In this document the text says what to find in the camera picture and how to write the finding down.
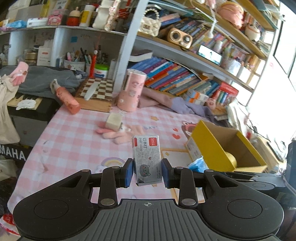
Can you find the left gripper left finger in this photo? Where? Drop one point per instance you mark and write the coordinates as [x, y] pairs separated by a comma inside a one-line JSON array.
[[113, 178]]

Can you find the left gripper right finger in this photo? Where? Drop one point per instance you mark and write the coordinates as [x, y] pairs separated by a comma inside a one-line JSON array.
[[182, 179]]

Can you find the pink fuzzy sock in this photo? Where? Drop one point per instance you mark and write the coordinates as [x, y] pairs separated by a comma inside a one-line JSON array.
[[123, 135]]

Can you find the grey cat staples box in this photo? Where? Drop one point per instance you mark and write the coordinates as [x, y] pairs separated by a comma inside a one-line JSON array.
[[147, 159]]

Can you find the yellow clear tape roll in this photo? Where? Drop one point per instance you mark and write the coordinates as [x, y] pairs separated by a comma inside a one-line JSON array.
[[232, 159]]

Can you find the cream square eraser block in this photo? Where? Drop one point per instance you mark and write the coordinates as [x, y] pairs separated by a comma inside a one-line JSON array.
[[114, 121]]

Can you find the yellow cardboard box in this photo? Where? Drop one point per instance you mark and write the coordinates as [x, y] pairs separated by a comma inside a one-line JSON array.
[[212, 142]]

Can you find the pink checkered tablecloth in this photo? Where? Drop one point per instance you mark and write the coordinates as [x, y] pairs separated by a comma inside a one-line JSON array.
[[71, 143]]

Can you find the pink cylindrical container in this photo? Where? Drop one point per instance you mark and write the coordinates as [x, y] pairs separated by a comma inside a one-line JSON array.
[[131, 90]]

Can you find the pink pig plush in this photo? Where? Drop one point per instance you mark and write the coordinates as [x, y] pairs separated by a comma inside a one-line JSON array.
[[211, 103]]

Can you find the wooden chessboard box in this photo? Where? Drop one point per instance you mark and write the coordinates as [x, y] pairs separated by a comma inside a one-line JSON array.
[[95, 94]]

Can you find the orange white box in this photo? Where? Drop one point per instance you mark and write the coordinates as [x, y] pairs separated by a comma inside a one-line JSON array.
[[194, 95]]

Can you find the pink purple cloth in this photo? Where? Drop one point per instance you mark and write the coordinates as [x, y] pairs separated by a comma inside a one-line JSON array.
[[151, 97]]

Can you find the pink spray bottle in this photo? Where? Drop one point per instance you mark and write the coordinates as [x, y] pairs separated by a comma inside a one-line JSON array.
[[65, 97]]

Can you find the red thick dictionary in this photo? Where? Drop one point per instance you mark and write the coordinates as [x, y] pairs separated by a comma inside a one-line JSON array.
[[228, 89]]

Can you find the row of leaning books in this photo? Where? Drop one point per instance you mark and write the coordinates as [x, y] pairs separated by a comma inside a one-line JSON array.
[[168, 76]]

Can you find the white tote bag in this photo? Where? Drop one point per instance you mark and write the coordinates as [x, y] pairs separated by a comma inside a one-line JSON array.
[[8, 133]]

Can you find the grey folded garment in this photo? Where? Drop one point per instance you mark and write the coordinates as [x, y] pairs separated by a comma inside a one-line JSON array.
[[39, 78]]

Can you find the smartphone on shelf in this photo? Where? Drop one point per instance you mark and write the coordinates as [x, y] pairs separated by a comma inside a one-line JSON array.
[[210, 55]]

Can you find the wooden retro radio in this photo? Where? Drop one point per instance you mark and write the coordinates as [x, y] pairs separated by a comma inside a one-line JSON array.
[[179, 38]]

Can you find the white quilted purse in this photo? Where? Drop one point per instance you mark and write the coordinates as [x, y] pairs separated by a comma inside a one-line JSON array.
[[148, 25]]

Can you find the white bookshelf frame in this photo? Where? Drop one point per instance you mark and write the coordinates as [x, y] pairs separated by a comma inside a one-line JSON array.
[[234, 29]]

